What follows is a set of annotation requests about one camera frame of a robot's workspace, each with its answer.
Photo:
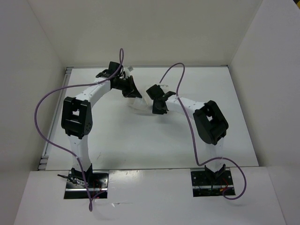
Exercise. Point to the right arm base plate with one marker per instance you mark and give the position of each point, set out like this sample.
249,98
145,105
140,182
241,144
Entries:
203,187

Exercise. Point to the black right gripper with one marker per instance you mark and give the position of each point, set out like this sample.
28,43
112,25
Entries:
156,110

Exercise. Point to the white pleated skirt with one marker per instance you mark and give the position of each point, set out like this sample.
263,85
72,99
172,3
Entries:
141,105

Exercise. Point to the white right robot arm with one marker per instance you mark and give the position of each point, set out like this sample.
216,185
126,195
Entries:
210,123

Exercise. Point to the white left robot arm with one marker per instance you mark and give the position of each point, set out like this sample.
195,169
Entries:
77,114

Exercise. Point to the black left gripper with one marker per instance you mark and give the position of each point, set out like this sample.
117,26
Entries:
132,91

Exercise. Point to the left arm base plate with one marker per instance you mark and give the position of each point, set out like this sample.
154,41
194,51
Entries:
98,187

